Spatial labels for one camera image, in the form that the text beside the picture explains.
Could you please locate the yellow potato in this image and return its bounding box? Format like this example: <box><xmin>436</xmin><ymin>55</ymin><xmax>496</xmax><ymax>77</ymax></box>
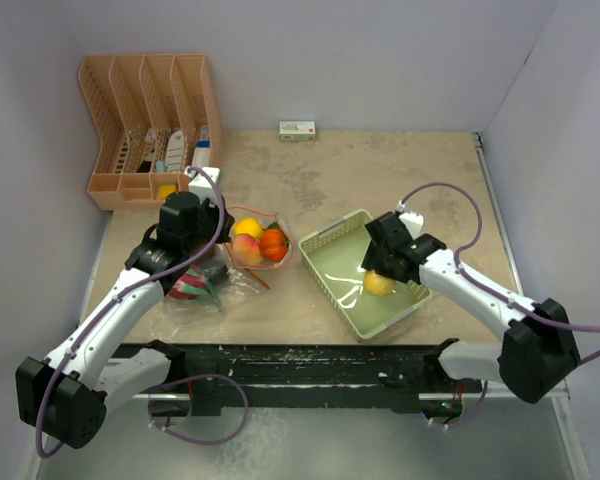
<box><xmin>363</xmin><ymin>270</ymin><xmax>395</xmax><ymax>297</ymax></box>

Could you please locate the pink dragon fruit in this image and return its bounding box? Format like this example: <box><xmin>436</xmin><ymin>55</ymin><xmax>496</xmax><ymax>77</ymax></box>
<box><xmin>167</xmin><ymin>268</ymin><xmax>223</xmax><ymax>311</ymax></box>

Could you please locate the peach fruit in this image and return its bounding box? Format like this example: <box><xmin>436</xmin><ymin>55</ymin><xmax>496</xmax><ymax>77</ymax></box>
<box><xmin>232</xmin><ymin>234</ymin><xmax>263</xmax><ymax>267</ymax></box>

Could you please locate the yellow lemon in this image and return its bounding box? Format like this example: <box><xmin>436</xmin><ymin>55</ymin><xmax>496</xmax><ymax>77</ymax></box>
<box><xmin>234</xmin><ymin>217</ymin><xmax>264</xmax><ymax>240</ymax></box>

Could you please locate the clear zip top bag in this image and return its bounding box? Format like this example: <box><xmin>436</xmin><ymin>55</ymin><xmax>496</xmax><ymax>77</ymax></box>
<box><xmin>159</xmin><ymin>205</ymin><xmax>293</xmax><ymax>325</ymax></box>

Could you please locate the small orange pumpkin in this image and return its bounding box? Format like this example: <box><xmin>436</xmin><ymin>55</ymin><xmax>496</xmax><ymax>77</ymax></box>
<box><xmin>259</xmin><ymin>228</ymin><xmax>289</xmax><ymax>263</ymax></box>

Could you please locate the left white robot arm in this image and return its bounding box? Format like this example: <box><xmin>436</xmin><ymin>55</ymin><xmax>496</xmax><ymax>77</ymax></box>
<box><xmin>15</xmin><ymin>192</ymin><xmax>234</xmax><ymax>458</ymax></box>

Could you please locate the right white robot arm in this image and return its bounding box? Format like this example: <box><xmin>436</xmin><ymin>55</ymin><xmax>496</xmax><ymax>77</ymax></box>
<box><xmin>362</xmin><ymin>212</ymin><xmax>581</xmax><ymax>404</ymax></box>

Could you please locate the yellow block in organizer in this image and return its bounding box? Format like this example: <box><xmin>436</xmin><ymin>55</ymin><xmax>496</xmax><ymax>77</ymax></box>
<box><xmin>158</xmin><ymin>184</ymin><xmax>178</xmax><ymax>200</ymax></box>

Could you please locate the light green plastic basket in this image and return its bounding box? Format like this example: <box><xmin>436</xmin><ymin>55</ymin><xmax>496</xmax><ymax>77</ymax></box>
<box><xmin>298</xmin><ymin>209</ymin><xmax>432</xmax><ymax>340</ymax></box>

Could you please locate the orange plastic file organizer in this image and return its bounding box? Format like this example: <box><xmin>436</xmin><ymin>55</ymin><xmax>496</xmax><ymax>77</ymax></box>
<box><xmin>78</xmin><ymin>54</ymin><xmax>223</xmax><ymax>211</ymax></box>

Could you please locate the small green white box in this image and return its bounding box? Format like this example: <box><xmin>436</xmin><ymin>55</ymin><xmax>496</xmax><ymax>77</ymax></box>
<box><xmin>278</xmin><ymin>121</ymin><xmax>316</xmax><ymax>142</ymax></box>

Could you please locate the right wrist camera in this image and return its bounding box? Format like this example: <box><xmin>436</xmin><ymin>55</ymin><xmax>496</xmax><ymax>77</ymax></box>
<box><xmin>395</xmin><ymin>201</ymin><xmax>425</xmax><ymax>239</ymax></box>

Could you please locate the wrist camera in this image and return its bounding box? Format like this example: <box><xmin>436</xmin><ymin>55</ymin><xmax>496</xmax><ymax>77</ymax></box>
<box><xmin>184</xmin><ymin>166</ymin><xmax>221</xmax><ymax>203</ymax></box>
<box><xmin>395</xmin><ymin>201</ymin><xmax>425</xmax><ymax>239</ymax></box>

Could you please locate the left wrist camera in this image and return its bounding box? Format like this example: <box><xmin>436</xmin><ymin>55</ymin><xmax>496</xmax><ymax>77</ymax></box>
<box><xmin>184</xmin><ymin>166</ymin><xmax>221</xmax><ymax>203</ymax></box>

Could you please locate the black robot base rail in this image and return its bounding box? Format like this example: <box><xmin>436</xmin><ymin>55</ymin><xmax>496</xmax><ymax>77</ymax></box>
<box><xmin>94</xmin><ymin>341</ymin><xmax>486</xmax><ymax>416</ymax></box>

